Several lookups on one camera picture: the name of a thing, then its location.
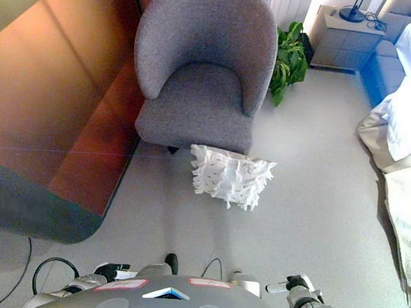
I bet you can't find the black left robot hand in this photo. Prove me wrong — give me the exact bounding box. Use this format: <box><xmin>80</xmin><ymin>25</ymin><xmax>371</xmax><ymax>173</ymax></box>
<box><xmin>93</xmin><ymin>261</ymin><xmax>131</xmax><ymax>283</ymax></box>

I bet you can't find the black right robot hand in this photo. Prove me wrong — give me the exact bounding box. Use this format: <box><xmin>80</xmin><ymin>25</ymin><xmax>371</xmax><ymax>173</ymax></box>
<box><xmin>265</xmin><ymin>272</ymin><xmax>316</xmax><ymax>297</ymax></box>

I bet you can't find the white fringed pillow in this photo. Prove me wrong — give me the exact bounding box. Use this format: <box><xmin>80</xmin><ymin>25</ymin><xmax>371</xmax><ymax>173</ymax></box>
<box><xmin>186</xmin><ymin>144</ymin><xmax>279</xmax><ymax>213</ymax></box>

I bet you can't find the grey fabric armchair sofa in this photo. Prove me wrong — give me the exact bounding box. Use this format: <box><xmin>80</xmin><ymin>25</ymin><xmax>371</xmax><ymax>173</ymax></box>
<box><xmin>127</xmin><ymin>0</ymin><xmax>282</xmax><ymax>162</ymax></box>

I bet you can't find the black robot foot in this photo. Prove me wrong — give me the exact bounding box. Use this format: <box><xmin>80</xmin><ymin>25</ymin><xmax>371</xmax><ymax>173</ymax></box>
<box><xmin>164</xmin><ymin>252</ymin><xmax>180</xmax><ymax>276</ymax></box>

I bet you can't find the grey robot torso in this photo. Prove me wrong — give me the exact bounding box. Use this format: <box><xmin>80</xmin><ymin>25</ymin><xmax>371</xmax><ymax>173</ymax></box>
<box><xmin>33</xmin><ymin>266</ymin><xmax>298</xmax><ymax>308</ymax></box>

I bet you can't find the beige patterned bed cover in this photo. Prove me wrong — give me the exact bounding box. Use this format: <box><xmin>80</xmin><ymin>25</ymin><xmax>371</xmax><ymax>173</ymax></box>
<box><xmin>346</xmin><ymin>106</ymin><xmax>411</xmax><ymax>308</ymax></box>

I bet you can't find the wooden desk with dark edge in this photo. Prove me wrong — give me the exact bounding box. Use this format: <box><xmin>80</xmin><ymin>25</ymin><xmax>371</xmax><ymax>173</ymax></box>
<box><xmin>0</xmin><ymin>0</ymin><xmax>163</xmax><ymax>250</ymax></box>

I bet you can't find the white bed duvet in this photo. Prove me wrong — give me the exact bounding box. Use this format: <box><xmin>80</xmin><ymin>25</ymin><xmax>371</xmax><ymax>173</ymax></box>
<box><xmin>366</xmin><ymin>20</ymin><xmax>411</xmax><ymax>163</ymax></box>

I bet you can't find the green potted plant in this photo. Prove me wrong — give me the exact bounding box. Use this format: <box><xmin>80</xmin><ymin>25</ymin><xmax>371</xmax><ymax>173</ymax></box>
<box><xmin>267</xmin><ymin>20</ymin><xmax>312</xmax><ymax>109</ymax></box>

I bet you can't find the grey bedside cabinet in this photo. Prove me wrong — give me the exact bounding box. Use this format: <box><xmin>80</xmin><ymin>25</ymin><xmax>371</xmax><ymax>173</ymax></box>
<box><xmin>309</xmin><ymin>3</ymin><xmax>388</xmax><ymax>73</ymax></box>

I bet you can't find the black thin body cable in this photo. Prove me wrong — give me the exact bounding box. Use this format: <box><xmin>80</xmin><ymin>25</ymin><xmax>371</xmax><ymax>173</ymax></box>
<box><xmin>201</xmin><ymin>256</ymin><xmax>224</xmax><ymax>279</ymax></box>

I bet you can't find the black floor cable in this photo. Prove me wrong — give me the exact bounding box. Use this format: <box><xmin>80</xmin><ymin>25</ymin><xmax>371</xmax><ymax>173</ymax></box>
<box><xmin>0</xmin><ymin>234</ymin><xmax>33</xmax><ymax>308</ymax></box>

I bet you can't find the blue upholstered bed frame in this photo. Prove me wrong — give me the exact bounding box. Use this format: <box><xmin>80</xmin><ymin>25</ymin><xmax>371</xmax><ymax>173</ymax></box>
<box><xmin>357</xmin><ymin>9</ymin><xmax>410</xmax><ymax>110</ymax></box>

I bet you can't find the black cable on cabinet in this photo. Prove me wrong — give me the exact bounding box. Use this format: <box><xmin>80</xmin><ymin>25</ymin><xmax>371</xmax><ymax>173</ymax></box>
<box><xmin>363</xmin><ymin>10</ymin><xmax>389</xmax><ymax>33</ymax></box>

